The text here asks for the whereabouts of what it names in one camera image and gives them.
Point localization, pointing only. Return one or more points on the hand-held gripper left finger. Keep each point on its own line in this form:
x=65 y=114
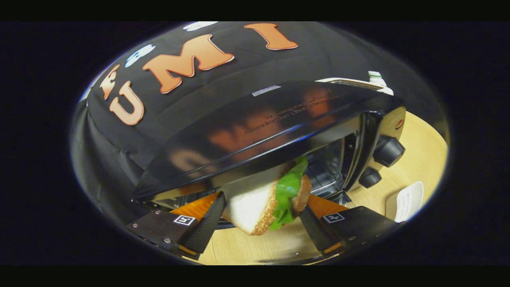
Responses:
x=205 y=231

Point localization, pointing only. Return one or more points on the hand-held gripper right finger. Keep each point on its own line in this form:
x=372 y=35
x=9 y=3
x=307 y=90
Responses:
x=314 y=233

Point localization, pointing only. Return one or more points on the triangular lettuce sandwich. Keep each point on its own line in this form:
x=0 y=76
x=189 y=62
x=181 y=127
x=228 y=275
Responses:
x=251 y=203

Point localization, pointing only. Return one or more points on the black toaster oven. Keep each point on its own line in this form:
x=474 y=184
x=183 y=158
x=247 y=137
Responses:
x=259 y=123

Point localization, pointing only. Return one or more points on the white pop-up toaster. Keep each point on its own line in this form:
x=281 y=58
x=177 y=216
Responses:
x=350 y=83

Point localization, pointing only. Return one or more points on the white plate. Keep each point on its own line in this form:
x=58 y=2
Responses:
x=406 y=201

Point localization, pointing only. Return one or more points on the white bottle with green label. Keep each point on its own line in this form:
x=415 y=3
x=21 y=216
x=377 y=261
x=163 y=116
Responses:
x=376 y=77

